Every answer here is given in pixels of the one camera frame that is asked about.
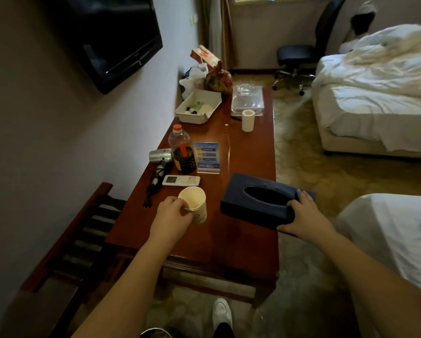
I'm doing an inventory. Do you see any round waste bin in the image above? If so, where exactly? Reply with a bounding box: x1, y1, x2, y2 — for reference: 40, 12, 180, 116
140, 327, 174, 338

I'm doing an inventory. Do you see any person's right forearm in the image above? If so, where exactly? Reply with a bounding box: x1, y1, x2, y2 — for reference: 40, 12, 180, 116
313, 227, 421, 338

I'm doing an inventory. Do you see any person's left forearm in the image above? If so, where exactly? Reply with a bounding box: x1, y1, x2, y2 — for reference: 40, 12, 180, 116
71, 230, 186, 338

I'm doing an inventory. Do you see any person's left hand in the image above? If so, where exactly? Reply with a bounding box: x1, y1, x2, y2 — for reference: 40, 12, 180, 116
149, 196, 195, 244

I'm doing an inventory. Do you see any wooden desk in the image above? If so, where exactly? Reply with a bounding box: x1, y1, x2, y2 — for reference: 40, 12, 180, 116
105, 86, 280, 308

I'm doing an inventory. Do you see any plastic bottle with dark liquid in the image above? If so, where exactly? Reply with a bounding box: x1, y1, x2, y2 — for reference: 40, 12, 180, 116
168, 124, 197, 174

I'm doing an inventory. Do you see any black office chair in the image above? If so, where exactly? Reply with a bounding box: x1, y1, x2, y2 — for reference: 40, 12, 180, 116
272, 0, 348, 96

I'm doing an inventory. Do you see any white plastic bag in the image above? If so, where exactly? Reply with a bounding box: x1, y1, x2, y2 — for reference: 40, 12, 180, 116
179, 62, 210, 100

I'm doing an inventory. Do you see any person's right hand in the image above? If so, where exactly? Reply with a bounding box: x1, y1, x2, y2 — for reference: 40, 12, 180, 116
276, 189, 337, 240

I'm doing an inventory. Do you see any colourful snack bag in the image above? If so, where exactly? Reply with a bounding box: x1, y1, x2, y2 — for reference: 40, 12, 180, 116
205, 61, 234, 95

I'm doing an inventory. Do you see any white toiletries tray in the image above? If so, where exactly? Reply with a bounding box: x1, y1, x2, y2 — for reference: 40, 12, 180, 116
175, 89, 222, 125

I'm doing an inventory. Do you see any silver black hair dryer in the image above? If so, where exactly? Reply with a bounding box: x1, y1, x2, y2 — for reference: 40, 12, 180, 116
143, 149, 174, 208

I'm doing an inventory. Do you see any red and white paper box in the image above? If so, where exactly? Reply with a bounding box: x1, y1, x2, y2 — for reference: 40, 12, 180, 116
190, 44, 222, 72

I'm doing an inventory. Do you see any black wall television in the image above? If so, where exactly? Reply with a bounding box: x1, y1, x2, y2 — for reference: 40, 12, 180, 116
57, 0, 163, 95

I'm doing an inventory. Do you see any white remote control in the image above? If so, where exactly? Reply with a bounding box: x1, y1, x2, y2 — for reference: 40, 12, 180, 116
162, 175, 201, 187

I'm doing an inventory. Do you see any white paper cup with lid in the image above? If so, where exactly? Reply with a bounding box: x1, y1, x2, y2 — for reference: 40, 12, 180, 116
242, 109, 256, 133

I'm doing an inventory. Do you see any dark blue tissue box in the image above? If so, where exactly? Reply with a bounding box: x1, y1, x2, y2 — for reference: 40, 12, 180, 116
220, 173, 316, 231

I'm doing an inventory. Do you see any clear acrylic tray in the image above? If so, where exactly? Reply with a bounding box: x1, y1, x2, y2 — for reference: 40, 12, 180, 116
231, 84, 265, 117

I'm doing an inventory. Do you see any person's white shoe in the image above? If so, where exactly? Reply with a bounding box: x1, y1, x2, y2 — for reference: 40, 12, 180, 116
212, 298, 233, 333

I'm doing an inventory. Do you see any beige curtain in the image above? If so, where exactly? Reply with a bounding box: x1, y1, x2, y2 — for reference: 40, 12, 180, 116
201, 0, 236, 69

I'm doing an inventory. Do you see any wooden luggage rack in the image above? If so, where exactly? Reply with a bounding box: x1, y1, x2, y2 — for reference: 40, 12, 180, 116
20, 182, 127, 338

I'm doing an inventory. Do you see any bed with white sheet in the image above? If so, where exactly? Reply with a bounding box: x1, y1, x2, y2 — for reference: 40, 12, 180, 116
334, 192, 421, 338

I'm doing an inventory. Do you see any bed with white duvet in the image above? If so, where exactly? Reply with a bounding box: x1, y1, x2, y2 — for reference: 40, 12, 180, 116
311, 24, 421, 160

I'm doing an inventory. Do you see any blue acrylic sign stand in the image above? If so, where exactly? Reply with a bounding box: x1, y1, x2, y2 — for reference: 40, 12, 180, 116
192, 142, 221, 174

